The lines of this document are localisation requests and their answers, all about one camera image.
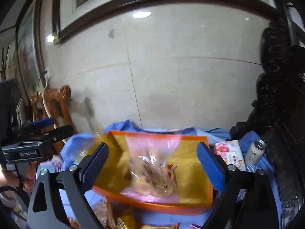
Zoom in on floral tissue pack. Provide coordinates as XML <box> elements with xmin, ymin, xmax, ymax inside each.
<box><xmin>214</xmin><ymin>140</ymin><xmax>247</xmax><ymax>172</ymax></box>

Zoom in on red checked candy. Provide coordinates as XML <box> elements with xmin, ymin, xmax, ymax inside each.
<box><xmin>166</xmin><ymin>164</ymin><xmax>179</xmax><ymax>180</ymax></box>

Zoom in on silver drink can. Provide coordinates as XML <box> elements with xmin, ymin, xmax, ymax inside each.
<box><xmin>245</xmin><ymin>139</ymin><xmax>266</xmax><ymax>165</ymax></box>

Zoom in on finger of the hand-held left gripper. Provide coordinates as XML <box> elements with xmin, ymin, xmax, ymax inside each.
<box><xmin>12</xmin><ymin>117</ymin><xmax>55</xmax><ymax>134</ymax></box>
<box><xmin>36</xmin><ymin>125</ymin><xmax>74</xmax><ymax>148</ymax></box>

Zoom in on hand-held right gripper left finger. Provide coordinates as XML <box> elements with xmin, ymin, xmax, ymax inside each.
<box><xmin>27</xmin><ymin>142</ymin><xmax>110</xmax><ymax>229</ymax></box>

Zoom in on person's left hand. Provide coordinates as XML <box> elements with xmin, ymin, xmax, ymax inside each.
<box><xmin>0</xmin><ymin>163</ymin><xmax>37</xmax><ymax>193</ymax></box>

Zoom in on carved wooden chair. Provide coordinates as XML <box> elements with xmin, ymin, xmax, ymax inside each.
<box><xmin>30</xmin><ymin>85</ymin><xmax>75</xmax><ymax>153</ymax></box>

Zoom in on framed flower painting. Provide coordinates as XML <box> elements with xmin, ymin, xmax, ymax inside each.
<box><xmin>15</xmin><ymin>0</ymin><xmax>46</xmax><ymax>98</ymax></box>

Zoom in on clear bag of biscuits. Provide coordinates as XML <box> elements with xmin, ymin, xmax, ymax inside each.
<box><xmin>120</xmin><ymin>134</ymin><xmax>184</xmax><ymax>202</ymax></box>

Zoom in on clear snack packet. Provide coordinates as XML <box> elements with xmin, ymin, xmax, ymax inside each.
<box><xmin>92</xmin><ymin>198</ymin><xmax>113</xmax><ymax>227</ymax></box>

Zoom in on yellow snack packet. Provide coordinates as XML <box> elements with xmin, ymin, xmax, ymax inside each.
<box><xmin>116</xmin><ymin>216</ymin><xmax>143</xmax><ymax>229</ymax></box>

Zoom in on orange cardboard box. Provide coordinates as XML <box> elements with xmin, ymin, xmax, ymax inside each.
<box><xmin>92</xmin><ymin>130</ymin><xmax>214</xmax><ymax>216</ymax></box>

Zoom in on white cable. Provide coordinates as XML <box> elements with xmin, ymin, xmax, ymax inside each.
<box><xmin>42</xmin><ymin>76</ymin><xmax>58</xmax><ymax>129</ymax></box>

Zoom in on blue cloth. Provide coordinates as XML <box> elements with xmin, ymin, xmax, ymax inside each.
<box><xmin>59</xmin><ymin>119</ymin><xmax>284</xmax><ymax>229</ymax></box>

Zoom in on dark carved wooden furniture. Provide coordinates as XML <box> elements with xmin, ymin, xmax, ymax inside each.
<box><xmin>229</xmin><ymin>0</ymin><xmax>305</xmax><ymax>229</ymax></box>

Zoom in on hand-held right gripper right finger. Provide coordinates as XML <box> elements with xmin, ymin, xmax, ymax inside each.
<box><xmin>197</xmin><ymin>142</ymin><xmax>280</xmax><ymax>229</ymax></box>

